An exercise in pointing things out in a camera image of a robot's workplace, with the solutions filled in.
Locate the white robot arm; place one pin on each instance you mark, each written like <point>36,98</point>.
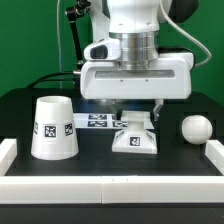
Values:
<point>129,65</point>

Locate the white right fence block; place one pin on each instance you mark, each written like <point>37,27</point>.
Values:
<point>214,151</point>

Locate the white marker sheet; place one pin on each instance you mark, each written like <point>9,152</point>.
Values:
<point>98,121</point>

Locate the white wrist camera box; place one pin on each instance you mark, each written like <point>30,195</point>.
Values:
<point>106,49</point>

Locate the white fence block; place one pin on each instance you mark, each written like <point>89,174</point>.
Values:
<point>8,153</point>
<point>214,151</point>

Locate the white front fence wall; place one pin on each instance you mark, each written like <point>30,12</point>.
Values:
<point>111,189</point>

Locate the white left fence block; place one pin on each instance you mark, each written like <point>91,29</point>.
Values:
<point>8,153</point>

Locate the white lamp bulb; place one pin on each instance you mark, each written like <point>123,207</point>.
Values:
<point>196,129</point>

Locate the white lamp shade cone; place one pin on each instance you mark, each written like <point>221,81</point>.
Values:
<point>54,133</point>

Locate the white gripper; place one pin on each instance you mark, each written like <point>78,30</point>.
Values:
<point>167,77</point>

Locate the white lamp base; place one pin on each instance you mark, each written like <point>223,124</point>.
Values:
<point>135,138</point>

